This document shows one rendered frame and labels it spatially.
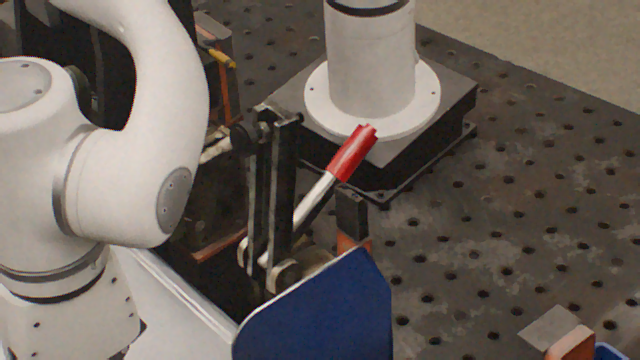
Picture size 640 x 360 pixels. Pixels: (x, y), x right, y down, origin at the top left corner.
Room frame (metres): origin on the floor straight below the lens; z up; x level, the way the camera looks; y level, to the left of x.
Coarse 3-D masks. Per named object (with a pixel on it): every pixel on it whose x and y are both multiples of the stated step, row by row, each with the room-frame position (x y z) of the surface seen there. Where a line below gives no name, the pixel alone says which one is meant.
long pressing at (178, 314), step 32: (128, 256) 0.87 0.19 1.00; (160, 256) 0.87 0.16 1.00; (160, 288) 0.83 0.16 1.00; (192, 288) 0.82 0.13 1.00; (160, 320) 0.78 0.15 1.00; (192, 320) 0.78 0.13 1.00; (224, 320) 0.77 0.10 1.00; (0, 352) 0.76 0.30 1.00; (128, 352) 0.75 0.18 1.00; (160, 352) 0.74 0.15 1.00; (192, 352) 0.74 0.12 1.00; (224, 352) 0.74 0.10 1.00
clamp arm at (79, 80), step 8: (72, 72) 1.04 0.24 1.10; (80, 72) 1.04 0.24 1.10; (72, 80) 1.03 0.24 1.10; (80, 80) 1.04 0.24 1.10; (80, 88) 1.03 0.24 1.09; (88, 88) 1.04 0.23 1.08; (80, 96) 1.03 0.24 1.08; (88, 96) 1.04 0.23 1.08; (80, 104) 1.03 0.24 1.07; (88, 104) 1.03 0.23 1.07; (88, 112) 1.03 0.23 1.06
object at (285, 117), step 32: (256, 128) 0.79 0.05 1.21; (288, 128) 0.78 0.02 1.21; (256, 160) 0.80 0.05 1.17; (288, 160) 0.78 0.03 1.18; (256, 192) 0.80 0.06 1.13; (288, 192) 0.78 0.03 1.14; (256, 224) 0.79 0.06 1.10; (288, 224) 0.78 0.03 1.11; (256, 256) 0.79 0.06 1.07; (288, 256) 0.78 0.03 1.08
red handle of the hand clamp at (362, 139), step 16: (368, 128) 0.86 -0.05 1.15; (352, 144) 0.84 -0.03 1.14; (368, 144) 0.85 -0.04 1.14; (336, 160) 0.84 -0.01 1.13; (352, 160) 0.83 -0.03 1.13; (320, 176) 0.83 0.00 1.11; (336, 176) 0.83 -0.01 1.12; (320, 192) 0.82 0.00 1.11; (304, 208) 0.81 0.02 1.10; (320, 208) 0.81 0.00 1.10; (304, 224) 0.80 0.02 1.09
